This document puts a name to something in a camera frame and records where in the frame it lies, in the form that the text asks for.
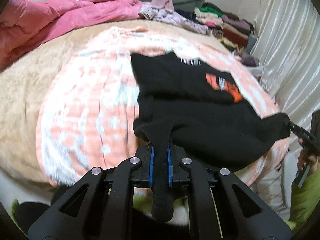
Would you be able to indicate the white curtain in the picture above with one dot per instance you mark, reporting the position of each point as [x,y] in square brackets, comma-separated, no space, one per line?
[288,48]

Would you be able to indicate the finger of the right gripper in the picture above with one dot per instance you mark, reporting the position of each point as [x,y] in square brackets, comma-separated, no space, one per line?
[311,139]

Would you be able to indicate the black sweater with orange print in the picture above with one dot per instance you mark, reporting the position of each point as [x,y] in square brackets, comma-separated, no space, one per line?
[190,104]

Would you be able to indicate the lilac crumpled clothes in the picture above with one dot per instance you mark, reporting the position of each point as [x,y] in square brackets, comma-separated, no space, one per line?
[164,11]

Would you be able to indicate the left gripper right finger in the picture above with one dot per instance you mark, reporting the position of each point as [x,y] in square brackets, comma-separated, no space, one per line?
[220,205]

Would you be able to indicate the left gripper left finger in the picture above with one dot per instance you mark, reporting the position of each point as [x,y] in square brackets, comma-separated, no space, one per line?
[99,205]

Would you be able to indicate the stack of folded clothes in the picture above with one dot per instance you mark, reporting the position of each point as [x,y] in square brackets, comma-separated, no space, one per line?
[236,34]

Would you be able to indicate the peach and white blanket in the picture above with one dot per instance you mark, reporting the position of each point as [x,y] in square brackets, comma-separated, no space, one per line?
[86,118]

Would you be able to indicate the beige bed cover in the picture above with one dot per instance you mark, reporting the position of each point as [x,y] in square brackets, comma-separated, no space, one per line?
[25,83]

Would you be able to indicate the person's right hand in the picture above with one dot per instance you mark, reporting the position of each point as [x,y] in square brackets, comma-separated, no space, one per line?
[313,159]

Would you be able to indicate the green sleeve forearm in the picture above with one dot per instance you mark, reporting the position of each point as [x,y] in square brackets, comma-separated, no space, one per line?
[304,199]

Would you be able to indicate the pink quilt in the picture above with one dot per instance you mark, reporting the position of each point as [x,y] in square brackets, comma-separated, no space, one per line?
[25,24]

